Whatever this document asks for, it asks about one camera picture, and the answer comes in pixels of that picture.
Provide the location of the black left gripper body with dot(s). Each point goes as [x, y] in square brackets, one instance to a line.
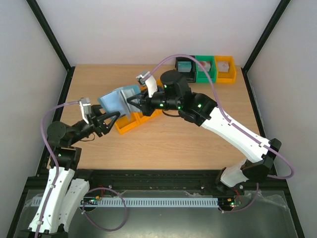
[95, 126]

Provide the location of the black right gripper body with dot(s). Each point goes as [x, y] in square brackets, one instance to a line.
[144, 104]

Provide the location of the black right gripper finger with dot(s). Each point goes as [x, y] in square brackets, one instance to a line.
[137, 98]
[136, 107]

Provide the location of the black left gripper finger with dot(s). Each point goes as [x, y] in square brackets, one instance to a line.
[108, 120]
[97, 110]

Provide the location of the blue card holder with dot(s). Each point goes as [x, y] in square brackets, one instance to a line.
[116, 100]

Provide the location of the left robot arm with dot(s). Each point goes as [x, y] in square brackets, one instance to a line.
[66, 184]

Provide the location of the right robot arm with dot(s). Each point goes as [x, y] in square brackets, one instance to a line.
[200, 109]

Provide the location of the yellow bin with red cards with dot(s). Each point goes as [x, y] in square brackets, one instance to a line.
[142, 118]

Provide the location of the teal card deck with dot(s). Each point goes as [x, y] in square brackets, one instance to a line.
[184, 66]

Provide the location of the grey card deck in green bin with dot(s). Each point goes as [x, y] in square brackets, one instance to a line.
[206, 65]

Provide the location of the orange storage bin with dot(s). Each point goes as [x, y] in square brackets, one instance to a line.
[229, 77]

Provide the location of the grey deck in orange bin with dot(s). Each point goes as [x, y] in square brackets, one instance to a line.
[223, 66]

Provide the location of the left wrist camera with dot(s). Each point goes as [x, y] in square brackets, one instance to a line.
[85, 108]

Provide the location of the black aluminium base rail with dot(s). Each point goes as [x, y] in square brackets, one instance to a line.
[202, 181]

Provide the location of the light blue cable duct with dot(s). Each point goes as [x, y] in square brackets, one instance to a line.
[156, 202]

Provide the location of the black frame post left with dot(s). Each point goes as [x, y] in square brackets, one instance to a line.
[39, 15]

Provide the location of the black frame post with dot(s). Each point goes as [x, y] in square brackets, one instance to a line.
[39, 15]
[279, 11]

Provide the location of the black frame post right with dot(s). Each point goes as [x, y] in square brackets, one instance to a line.
[279, 11]

